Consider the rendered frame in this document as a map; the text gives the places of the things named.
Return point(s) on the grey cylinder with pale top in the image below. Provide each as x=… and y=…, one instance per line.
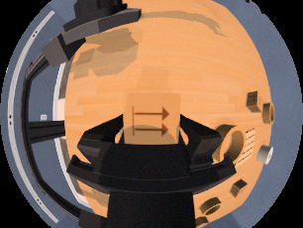
x=264, y=154

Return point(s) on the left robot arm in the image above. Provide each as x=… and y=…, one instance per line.
x=82, y=7

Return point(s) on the small wooden pallet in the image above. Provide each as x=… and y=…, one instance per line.
x=248, y=151

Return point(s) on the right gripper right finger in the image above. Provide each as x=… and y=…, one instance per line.
x=202, y=140

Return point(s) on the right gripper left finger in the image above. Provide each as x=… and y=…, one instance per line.
x=107, y=131

